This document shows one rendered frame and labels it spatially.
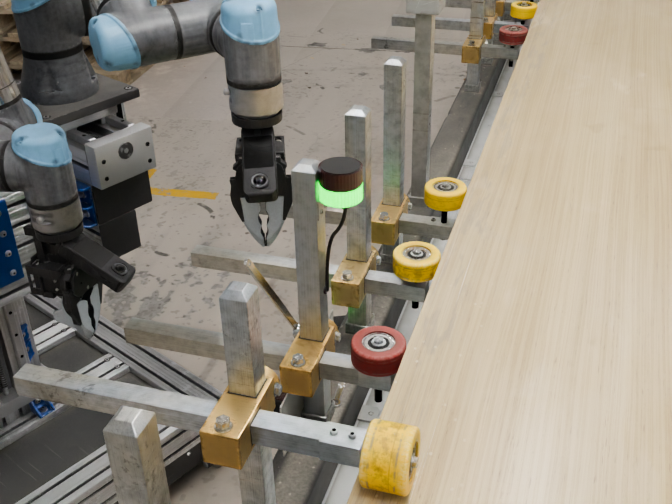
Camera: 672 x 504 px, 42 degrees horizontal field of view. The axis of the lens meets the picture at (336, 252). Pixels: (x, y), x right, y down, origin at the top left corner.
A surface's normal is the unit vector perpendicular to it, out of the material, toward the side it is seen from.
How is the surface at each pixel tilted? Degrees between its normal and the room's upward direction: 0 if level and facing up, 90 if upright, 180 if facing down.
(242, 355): 90
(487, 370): 0
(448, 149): 0
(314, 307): 90
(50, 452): 0
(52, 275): 90
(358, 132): 90
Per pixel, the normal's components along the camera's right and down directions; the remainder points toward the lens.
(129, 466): -0.29, 0.51
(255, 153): -0.03, -0.47
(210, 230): -0.02, -0.85
